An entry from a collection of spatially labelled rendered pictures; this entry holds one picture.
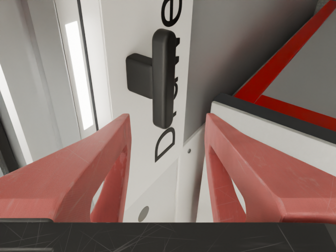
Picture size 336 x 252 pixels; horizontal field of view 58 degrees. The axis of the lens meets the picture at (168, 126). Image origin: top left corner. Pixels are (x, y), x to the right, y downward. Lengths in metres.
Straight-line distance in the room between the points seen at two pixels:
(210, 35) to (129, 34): 0.17
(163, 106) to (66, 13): 0.08
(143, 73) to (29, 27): 0.07
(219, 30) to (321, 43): 0.31
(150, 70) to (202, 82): 0.19
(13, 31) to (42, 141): 0.07
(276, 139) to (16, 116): 0.28
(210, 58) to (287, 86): 0.14
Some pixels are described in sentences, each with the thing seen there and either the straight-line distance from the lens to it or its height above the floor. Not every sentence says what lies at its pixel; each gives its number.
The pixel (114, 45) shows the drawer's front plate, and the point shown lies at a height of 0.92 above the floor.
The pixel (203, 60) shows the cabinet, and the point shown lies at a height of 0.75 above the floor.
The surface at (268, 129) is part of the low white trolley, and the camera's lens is 0.37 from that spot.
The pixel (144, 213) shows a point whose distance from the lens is 0.40.
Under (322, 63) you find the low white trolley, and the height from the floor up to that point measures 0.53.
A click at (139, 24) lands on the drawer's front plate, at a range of 0.22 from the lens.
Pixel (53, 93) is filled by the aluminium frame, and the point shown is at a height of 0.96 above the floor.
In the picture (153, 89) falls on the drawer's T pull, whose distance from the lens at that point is 0.21.
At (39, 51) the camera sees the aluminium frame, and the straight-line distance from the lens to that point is 0.19.
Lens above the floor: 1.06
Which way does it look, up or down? 42 degrees down
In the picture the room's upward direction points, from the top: 131 degrees counter-clockwise
